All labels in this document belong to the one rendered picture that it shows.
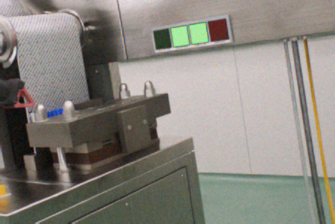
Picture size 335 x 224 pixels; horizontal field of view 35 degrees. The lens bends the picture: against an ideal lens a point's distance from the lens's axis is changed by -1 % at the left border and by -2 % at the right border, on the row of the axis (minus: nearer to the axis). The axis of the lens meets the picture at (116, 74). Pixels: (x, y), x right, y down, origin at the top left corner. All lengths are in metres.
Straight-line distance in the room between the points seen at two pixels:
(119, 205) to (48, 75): 0.42
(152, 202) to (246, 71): 2.71
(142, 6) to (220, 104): 2.71
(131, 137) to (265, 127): 2.71
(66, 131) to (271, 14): 0.56
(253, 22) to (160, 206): 0.53
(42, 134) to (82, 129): 0.11
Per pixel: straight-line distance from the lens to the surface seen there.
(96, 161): 1.32
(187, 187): 1.51
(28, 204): 1.11
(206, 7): 1.39
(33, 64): 1.44
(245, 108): 4.06
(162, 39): 1.47
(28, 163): 1.42
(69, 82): 1.52
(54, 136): 1.28
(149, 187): 1.37
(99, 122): 1.31
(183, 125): 4.39
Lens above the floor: 1.19
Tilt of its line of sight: 3 degrees down
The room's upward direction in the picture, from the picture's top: 9 degrees counter-clockwise
